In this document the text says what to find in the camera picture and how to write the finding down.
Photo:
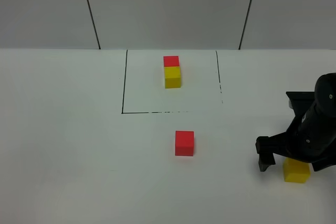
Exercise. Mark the yellow template block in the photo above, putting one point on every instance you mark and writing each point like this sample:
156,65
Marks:
172,77

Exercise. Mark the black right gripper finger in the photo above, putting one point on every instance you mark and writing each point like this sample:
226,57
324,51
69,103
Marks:
265,147

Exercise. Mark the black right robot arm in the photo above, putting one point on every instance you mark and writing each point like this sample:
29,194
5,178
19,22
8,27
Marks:
310,138

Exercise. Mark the red template block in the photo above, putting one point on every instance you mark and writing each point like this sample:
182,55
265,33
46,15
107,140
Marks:
171,61

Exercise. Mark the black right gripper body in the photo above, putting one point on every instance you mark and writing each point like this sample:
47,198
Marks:
310,138

